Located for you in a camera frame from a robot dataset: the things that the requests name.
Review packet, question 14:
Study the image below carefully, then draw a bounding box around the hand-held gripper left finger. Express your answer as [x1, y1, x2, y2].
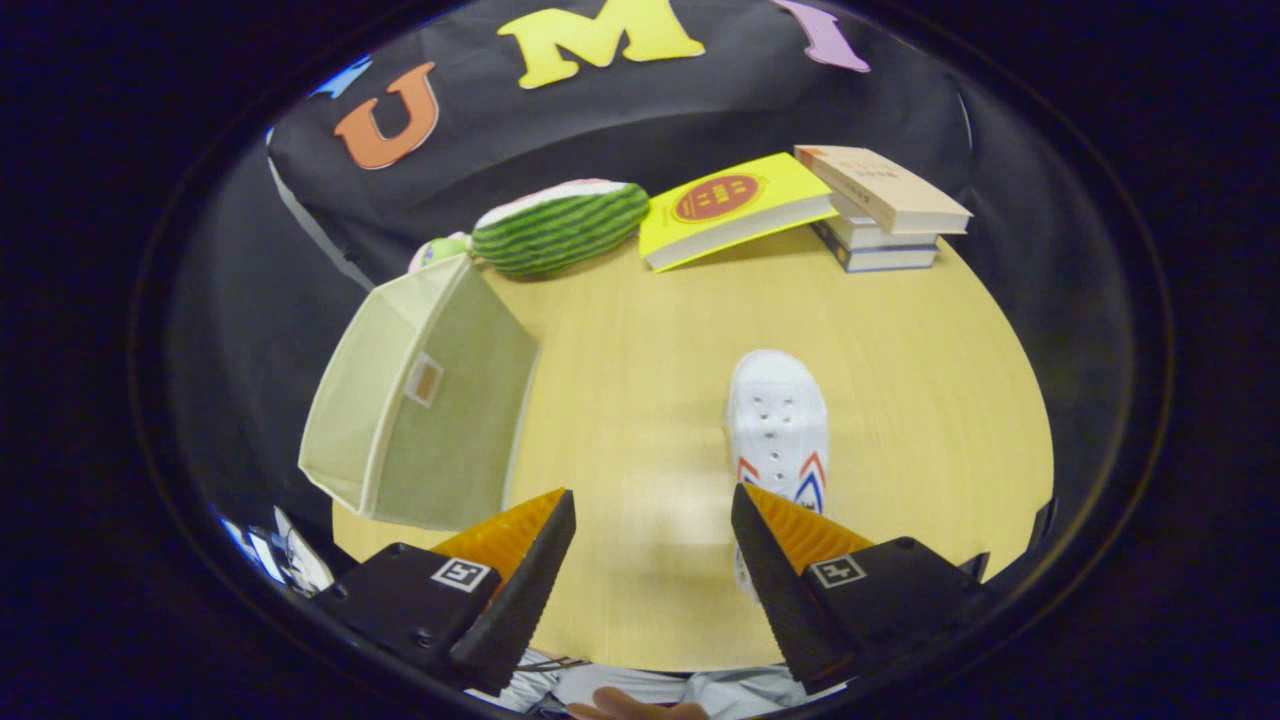
[312, 488, 578, 698]

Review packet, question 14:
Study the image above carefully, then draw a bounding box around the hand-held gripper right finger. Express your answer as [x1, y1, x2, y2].
[730, 483, 991, 696]

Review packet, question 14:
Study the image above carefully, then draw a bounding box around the white shoe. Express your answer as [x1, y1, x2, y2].
[725, 349, 831, 601]

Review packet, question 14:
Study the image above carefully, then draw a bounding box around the beige fabric storage box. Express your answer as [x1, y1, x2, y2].
[298, 253, 541, 532]

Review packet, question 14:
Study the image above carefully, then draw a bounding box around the blue edged book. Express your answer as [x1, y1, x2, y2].
[812, 220, 939, 273]

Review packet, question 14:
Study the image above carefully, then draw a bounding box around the pink green plush toy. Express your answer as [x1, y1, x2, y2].
[408, 232, 473, 273]

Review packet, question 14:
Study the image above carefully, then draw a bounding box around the watermelon slice plush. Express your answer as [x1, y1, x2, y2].
[470, 179, 651, 277]

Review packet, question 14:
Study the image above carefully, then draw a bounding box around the white book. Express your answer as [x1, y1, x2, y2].
[830, 195, 939, 251]

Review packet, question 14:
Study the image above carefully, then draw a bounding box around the yellow book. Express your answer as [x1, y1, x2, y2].
[638, 152, 839, 273]

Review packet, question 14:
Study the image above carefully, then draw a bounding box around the tan cover book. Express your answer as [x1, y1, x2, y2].
[795, 145, 973, 236]

